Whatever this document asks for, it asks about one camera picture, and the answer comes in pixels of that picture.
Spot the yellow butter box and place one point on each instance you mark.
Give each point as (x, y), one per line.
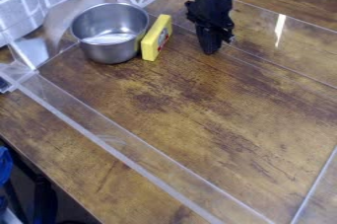
(156, 37)

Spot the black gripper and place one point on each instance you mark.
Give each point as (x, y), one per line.
(211, 13)

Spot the clear acrylic enclosure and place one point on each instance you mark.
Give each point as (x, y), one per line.
(193, 139)

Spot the stainless steel pot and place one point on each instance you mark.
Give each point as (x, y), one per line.
(109, 30)

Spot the black table frame leg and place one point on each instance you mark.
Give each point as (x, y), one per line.
(44, 193)

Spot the blue object at left edge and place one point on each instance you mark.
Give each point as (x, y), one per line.
(6, 170)

